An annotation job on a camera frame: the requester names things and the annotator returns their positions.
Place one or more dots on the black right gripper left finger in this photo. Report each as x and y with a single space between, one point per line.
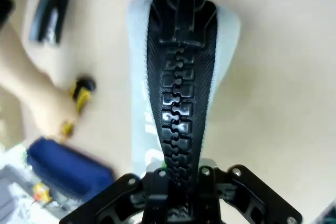
123 200

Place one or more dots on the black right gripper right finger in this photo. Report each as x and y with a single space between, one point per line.
249 197

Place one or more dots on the yellow black tool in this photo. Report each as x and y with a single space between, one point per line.
84 95

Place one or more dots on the grey pencil case black zipper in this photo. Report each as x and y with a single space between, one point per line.
181 103

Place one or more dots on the black stapler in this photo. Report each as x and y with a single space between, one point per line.
52 11

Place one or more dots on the person's right hand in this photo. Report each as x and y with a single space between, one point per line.
53 111

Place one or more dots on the blue pouch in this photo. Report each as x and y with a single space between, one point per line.
68 166

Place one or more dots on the teal grey object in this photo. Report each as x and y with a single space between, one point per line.
326 213

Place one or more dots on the small yellow red item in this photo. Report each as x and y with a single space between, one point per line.
40 191

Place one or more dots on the white clutter bin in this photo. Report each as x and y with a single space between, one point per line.
15 203

